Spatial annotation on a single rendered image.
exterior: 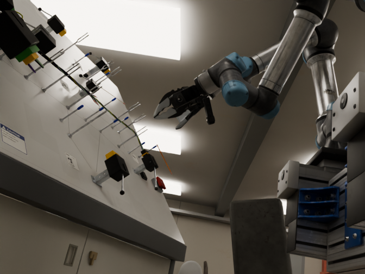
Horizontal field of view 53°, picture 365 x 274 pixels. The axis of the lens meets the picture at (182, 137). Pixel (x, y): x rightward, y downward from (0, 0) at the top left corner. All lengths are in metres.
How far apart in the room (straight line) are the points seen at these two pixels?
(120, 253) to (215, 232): 7.29
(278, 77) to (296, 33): 0.15
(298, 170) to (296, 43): 0.40
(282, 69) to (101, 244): 0.78
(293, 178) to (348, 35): 2.07
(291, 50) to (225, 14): 1.77
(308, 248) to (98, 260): 0.61
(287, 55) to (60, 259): 0.89
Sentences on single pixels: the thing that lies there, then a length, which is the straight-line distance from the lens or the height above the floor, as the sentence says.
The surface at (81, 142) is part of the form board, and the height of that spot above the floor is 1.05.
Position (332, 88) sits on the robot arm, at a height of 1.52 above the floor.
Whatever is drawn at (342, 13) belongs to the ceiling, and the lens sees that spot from 2.95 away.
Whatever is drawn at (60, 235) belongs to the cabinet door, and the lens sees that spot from 1.04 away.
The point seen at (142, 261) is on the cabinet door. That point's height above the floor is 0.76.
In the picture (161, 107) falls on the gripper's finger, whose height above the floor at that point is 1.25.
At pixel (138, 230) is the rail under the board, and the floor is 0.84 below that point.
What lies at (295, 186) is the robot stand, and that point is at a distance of 1.19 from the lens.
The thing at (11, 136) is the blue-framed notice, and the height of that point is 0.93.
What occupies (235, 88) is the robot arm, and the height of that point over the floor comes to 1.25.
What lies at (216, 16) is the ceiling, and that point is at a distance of 3.00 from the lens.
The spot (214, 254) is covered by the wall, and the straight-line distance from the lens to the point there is 8.44.
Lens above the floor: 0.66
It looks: 23 degrees up
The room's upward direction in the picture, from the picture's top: 11 degrees clockwise
